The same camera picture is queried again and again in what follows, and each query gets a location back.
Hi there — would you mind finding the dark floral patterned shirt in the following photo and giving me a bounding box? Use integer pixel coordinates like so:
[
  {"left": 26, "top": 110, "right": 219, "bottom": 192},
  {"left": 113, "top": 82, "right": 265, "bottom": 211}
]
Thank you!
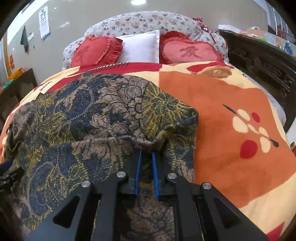
[{"left": 1, "top": 73, "right": 198, "bottom": 240}]

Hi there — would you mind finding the red heart cushion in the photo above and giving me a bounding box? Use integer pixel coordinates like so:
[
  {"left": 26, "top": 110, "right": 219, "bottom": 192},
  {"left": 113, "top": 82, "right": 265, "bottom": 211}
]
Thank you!
[
  {"left": 159, "top": 31, "right": 224, "bottom": 64},
  {"left": 70, "top": 35, "right": 123, "bottom": 67}
]

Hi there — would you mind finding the dark carved wooden cabinet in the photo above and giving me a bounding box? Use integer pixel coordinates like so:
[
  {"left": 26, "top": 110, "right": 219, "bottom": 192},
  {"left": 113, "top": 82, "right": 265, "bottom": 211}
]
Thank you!
[{"left": 219, "top": 30, "right": 295, "bottom": 132}]

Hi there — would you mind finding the white square pillow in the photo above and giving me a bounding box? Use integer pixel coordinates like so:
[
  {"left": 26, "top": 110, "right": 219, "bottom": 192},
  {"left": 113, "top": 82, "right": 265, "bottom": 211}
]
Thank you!
[{"left": 116, "top": 30, "right": 160, "bottom": 63}]

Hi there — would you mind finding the orange box on table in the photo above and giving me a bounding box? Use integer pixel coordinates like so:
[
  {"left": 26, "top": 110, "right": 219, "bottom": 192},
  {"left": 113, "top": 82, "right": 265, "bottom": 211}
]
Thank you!
[{"left": 7, "top": 68, "right": 25, "bottom": 81}]

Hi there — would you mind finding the right red heart cushion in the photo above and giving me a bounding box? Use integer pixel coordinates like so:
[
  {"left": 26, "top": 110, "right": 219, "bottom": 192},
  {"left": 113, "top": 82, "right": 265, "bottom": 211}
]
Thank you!
[{"left": 159, "top": 31, "right": 224, "bottom": 64}]

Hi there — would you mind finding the left red heart cushion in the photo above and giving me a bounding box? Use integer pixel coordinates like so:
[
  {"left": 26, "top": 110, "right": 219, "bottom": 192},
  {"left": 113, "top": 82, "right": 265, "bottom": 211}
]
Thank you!
[{"left": 70, "top": 35, "right": 123, "bottom": 67}]

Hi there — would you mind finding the red orange patchwork blanket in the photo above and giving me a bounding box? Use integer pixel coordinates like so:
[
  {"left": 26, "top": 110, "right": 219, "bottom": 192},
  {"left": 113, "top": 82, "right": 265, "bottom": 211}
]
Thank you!
[{"left": 1, "top": 62, "right": 295, "bottom": 240}]

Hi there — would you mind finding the floral padded headboard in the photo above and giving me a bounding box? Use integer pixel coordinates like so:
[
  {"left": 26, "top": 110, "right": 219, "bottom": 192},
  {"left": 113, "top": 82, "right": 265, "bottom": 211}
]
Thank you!
[{"left": 62, "top": 11, "right": 229, "bottom": 70}]

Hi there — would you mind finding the dark wooden side table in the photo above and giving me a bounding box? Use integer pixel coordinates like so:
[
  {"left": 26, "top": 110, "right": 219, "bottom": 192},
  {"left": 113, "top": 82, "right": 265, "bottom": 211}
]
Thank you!
[{"left": 1, "top": 68, "right": 37, "bottom": 130}]

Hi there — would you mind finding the dark cloth on wall hook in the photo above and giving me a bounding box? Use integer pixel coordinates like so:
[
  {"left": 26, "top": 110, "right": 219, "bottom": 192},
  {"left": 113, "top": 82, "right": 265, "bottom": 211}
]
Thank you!
[{"left": 20, "top": 26, "right": 29, "bottom": 53}]

